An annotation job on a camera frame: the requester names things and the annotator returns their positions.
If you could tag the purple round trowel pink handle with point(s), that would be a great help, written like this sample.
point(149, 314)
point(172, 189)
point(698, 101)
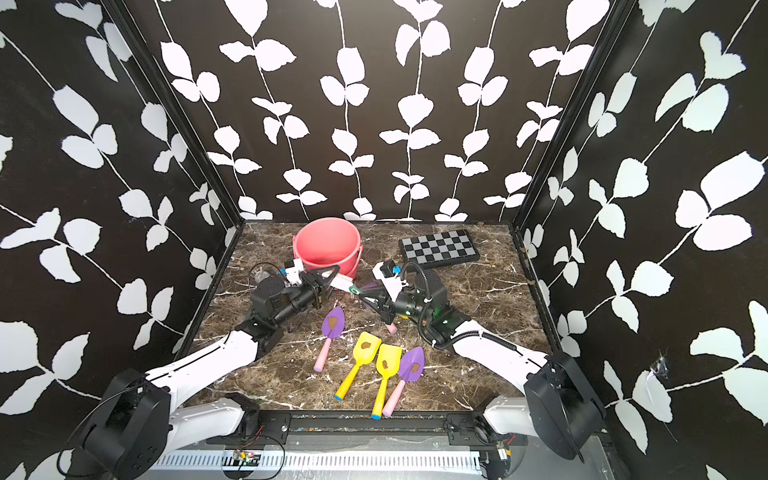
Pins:
point(411, 369)

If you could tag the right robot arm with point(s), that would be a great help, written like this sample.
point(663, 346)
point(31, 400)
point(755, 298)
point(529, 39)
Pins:
point(560, 407)

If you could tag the pink plastic bucket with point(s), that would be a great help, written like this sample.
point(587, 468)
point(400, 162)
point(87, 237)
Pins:
point(329, 241)

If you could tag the yellow shovel yellow handle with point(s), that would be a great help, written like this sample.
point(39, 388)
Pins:
point(364, 353)

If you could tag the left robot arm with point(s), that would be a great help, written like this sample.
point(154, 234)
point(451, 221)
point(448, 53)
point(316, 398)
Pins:
point(143, 416)

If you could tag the purple pointed trowel pink handle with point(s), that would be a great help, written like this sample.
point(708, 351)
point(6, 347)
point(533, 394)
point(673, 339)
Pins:
point(332, 327)

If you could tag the black white checkerboard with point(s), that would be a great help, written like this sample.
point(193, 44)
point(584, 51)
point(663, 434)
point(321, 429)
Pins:
point(439, 249)

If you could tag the yellow shovel blue tip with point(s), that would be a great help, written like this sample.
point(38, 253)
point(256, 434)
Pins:
point(387, 365)

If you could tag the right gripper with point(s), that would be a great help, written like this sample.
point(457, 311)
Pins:
point(390, 301)

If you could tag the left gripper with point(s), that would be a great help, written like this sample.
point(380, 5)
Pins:
point(315, 286)

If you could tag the black front rail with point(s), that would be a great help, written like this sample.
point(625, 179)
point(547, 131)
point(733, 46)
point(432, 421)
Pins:
point(460, 428)

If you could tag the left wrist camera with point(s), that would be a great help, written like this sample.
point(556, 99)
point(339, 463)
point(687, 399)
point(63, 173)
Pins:
point(293, 271)

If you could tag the small circuit board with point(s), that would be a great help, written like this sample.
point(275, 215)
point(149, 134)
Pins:
point(238, 460)

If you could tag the white slotted cable duct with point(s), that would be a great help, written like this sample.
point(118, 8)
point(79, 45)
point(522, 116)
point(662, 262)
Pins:
point(274, 460)

